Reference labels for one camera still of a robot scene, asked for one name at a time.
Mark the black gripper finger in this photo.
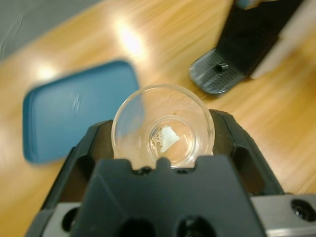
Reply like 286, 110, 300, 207
208, 108, 284, 197
24, 119, 117, 237

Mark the clear glass cup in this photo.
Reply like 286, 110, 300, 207
111, 83, 214, 170

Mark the white capsule coffee machine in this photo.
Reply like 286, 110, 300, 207
189, 0, 316, 94

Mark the teal plastic tray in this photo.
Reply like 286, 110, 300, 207
22, 59, 141, 165

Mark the silver grated drip tray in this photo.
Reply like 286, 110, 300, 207
189, 48, 247, 94

